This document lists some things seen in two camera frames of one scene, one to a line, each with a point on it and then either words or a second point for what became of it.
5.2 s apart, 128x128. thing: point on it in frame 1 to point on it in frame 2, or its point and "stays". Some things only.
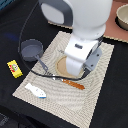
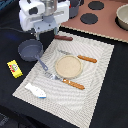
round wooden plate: [61, 68] stays
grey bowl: [32, 49] stays
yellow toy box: [14, 68] stays
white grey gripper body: [82, 56] to [31, 15]
